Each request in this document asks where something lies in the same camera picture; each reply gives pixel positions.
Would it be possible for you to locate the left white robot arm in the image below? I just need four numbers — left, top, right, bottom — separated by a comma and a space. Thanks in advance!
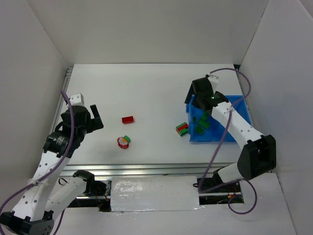
0, 105, 107, 235

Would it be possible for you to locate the green small lego brick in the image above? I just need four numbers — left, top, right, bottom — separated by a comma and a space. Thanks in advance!
123, 135, 131, 142

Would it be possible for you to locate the silver tape cover plate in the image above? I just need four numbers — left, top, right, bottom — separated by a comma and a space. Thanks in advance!
111, 176, 200, 212

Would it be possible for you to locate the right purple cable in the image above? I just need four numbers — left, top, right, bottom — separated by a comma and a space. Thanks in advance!
197, 68, 258, 215

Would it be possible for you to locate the red flower lego piece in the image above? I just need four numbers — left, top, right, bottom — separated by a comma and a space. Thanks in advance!
117, 137, 129, 149

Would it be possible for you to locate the red rectangular lego brick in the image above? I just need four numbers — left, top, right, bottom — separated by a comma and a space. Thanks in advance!
121, 116, 134, 124

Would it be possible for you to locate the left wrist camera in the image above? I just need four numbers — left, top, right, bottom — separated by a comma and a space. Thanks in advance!
69, 93, 85, 107

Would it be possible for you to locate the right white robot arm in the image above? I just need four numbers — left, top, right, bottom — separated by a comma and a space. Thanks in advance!
185, 76, 277, 186

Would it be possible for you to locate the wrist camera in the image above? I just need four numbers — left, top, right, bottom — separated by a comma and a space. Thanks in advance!
207, 73, 219, 93
69, 93, 85, 107

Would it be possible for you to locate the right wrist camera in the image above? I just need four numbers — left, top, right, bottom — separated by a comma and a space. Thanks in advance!
207, 73, 219, 93

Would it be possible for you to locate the green red layered lego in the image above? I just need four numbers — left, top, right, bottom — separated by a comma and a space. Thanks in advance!
176, 122, 188, 137

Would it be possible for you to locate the blue plastic divided bin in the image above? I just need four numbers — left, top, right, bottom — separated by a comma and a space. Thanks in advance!
186, 95, 251, 142

